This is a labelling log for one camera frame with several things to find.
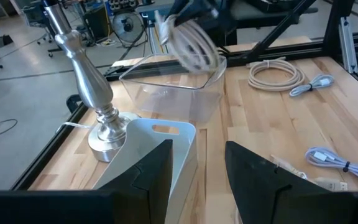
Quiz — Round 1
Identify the black table frame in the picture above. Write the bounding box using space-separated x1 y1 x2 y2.
11 0 358 191

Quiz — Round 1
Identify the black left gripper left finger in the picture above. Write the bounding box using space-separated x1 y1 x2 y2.
100 139 174 224

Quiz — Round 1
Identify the white plastic bin with handle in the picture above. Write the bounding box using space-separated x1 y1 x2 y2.
92 118 198 224

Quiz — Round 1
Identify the beige USB cable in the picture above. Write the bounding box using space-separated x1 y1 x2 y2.
270 154 349 192

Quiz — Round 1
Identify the black floor fan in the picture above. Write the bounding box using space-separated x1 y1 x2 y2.
112 11 145 44

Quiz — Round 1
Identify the aluminium extrusion post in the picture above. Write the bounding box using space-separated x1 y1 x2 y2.
339 17 358 74

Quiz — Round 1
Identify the clear plastic bin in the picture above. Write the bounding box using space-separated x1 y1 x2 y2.
119 53 228 123

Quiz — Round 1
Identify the white lamp cord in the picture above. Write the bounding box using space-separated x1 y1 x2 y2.
56 121 94 133

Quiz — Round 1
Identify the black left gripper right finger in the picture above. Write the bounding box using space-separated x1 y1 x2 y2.
224 141 329 224

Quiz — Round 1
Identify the silver metal lamp base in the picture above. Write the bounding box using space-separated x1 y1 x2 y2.
42 0 141 163

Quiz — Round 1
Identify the black speaker box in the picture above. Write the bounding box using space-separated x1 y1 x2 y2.
84 6 110 43

